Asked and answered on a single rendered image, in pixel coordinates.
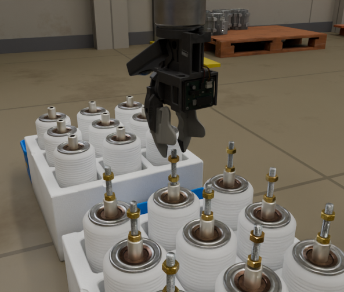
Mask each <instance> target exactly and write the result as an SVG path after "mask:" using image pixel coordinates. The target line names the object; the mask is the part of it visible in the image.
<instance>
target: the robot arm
mask: <svg viewBox="0 0 344 292"><path fill-rule="evenodd" d="M205 12H206V0H154V23H155V24H156V25H158V26H156V36H157V37H159V38H166V39H158V40H156V41H155V42H154V43H152V44H151V45H150V46H149V47H147V48H146V49H145V50H143V51H142V52H140V53H139V54H138V55H137V56H135V57H134V58H133V59H131V60H130V61H129V62H127V64H126V66H127V69H128V73H129V75H130V76H135V75H141V76H146V75H148V74H150V73H152V72H153V73H152V74H151V75H150V78H151V82H150V86H147V94H146V98H145V101H144V111H145V115H146V119H147V123H148V126H149V129H150V130H151V134H152V137H153V140H154V142H155V145H156V147H157V149H158V151H159V152H160V154H161V155H162V157H164V158H166V157H167V150H168V146H167V145H175V144H176V141H177V136H176V133H175V131H174V129H173V128H172V126H171V112H170V109H169V108H168V107H167V106H166V107H163V104H168V105H170V106H171V110H173V111H175V112H176V115H177V117H178V120H179V124H178V131H179V136H178V143H179V146H180V149H181V151H182V152H183V153H184V152H186V149H187V147H188V146H189V143H190V140H191V137H201V138H202V137H204V136H205V127H204V126H203V125H202V123H201V122H200V121H199V120H198V118H197V113H196V110H199V109H202V108H207V107H212V106H213V105H217V94H218V72H217V71H213V70H210V69H209V68H208V67H207V66H204V42H210V41H211V32H209V31H204V27H203V26H202V25H204V24H205ZM204 67H206V68H207V69H206V68H204ZM214 83H215V91H214ZM213 95H214V97H213Z"/></svg>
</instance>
